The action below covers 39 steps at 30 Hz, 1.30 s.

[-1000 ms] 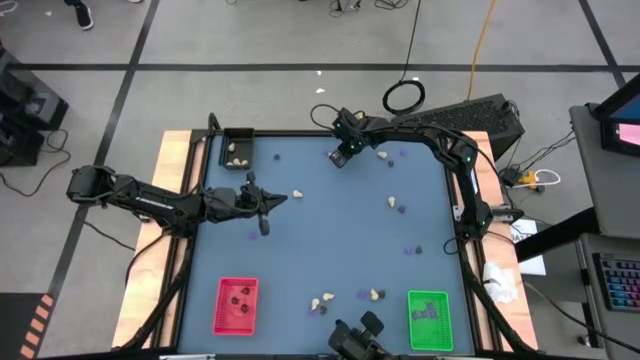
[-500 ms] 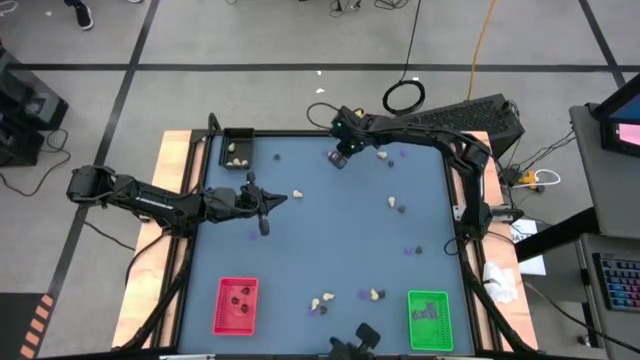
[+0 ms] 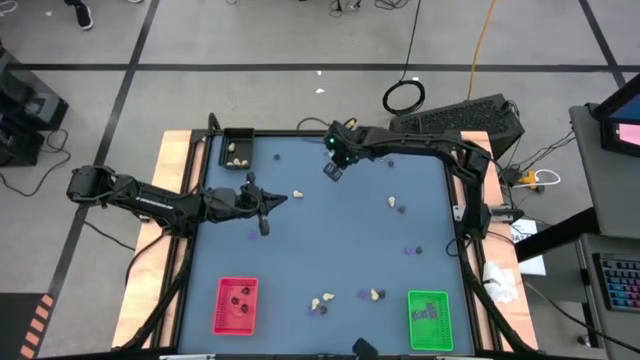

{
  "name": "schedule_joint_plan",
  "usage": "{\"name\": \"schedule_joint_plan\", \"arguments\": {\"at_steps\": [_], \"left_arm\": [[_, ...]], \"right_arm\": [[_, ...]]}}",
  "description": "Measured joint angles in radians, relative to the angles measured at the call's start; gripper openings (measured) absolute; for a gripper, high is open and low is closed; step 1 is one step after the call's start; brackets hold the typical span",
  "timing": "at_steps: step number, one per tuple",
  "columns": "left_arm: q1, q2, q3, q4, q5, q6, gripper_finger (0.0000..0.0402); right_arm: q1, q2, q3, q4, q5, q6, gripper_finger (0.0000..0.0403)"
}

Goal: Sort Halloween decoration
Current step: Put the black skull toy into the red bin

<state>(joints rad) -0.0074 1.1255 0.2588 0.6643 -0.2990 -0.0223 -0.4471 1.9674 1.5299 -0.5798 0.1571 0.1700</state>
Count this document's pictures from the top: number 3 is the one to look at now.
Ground black support strut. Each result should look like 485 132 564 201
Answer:
455 239 532 354
119 234 196 351

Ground black power adapter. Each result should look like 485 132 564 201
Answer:
498 166 524 188

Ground green plastic basket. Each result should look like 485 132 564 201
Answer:
406 289 455 353

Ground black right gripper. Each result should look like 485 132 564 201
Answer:
322 118 372 183

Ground grey desk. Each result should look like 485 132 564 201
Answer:
568 102 640 240
578 232 640 360

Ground black mesh bin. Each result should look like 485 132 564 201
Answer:
218 127 256 172

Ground black floor cable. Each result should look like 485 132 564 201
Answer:
522 279 640 357
0 128 72 198

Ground white crumpled cloth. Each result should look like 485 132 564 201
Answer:
481 261 520 305

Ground backlit keyboard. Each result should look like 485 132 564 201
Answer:
592 252 640 314

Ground white paper sheet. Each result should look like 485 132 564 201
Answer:
508 217 548 277

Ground black equipment stack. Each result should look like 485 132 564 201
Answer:
0 44 70 169

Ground yellow hanging cable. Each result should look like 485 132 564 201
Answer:
466 0 497 101

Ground dark rounded object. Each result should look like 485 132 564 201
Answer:
351 337 380 360

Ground wooden side board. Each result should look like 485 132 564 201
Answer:
452 130 540 351
110 129 201 350

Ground black desk leg bar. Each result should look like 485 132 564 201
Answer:
513 206 601 264

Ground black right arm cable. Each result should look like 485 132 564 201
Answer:
296 116 332 132

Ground black computer tower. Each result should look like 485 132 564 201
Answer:
388 92 527 162

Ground black mat orange stripes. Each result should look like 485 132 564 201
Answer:
0 292 56 360

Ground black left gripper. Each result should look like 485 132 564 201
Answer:
232 170 290 238

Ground computer monitor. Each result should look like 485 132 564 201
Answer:
591 74 640 159

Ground red plastic basket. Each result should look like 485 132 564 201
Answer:
212 276 260 337

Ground white cable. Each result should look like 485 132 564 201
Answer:
514 168 562 191

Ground black hanging cable with coil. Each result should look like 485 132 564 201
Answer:
381 0 427 117

